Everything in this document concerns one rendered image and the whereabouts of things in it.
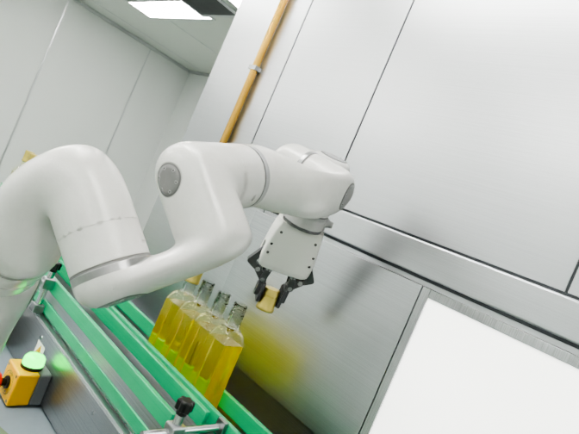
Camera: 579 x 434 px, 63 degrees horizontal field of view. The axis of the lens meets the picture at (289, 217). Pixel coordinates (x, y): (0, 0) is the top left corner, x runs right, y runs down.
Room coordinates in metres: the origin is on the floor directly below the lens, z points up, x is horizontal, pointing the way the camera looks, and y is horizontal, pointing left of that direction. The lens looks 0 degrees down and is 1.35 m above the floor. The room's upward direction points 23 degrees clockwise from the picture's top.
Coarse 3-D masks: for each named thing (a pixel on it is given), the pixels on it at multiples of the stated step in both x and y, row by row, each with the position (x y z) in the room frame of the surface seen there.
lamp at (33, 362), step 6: (30, 354) 0.99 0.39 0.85; (36, 354) 1.00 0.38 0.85; (24, 360) 0.98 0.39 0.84; (30, 360) 0.98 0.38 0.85; (36, 360) 0.98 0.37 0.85; (42, 360) 0.99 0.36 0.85; (24, 366) 0.98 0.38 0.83; (30, 366) 0.98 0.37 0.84; (36, 366) 0.98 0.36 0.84; (42, 366) 1.00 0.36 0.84
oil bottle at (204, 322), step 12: (204, 312) 0.96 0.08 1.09; (192, 324) 0.96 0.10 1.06; (204, 324) 0.94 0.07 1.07; (216, 324) 0.94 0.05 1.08; (192, 336) 0.95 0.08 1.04; (204, 336) 0.93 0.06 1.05; (192, 348) 0.94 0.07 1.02; (180, 360) 0.95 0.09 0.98; (192, 360) 0.93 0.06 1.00; (180, 372) 0.94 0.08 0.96
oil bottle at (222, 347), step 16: (208, 336) 0.92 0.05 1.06; (224, 336) 0.89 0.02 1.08; (240, 336) 0.92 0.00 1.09; (208, 352) 0.91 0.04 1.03; (224, 352) 0.89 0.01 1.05; (208, 368) 0.89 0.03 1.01; (224, 368) 0.90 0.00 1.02; (192, 384) 0.91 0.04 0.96; (208, 384) 0.89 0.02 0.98; (224, 384) 0.92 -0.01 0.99
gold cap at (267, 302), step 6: (270, 288) 0.88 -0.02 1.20; (276, 288) 0.90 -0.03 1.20; (264, 294) 0.88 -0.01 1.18; (270, 294) 0.88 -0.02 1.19; (276, 294) 0.88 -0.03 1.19; (264, 300) 0.88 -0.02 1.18; (270, 300) 0.88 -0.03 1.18; (276, 300) 0.89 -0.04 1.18; (258, 306) 0.88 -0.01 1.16; (264, 306) 0.88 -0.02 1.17; (270, 306) 0.88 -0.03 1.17; (270, 312) 0.88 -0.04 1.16
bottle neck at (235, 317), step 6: (234, 306) 0.91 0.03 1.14; (240, 306) 0.91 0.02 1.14; (246, 306) 0.93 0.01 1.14; (234, 312) 0.91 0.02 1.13; (240, 312) 0.91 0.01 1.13; (228, 318) 0.92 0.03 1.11; (234, 318) 0.91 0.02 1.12; (240, 318) 0.91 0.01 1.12; (228, 324) 0.91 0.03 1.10; (234, 324) 0.91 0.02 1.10
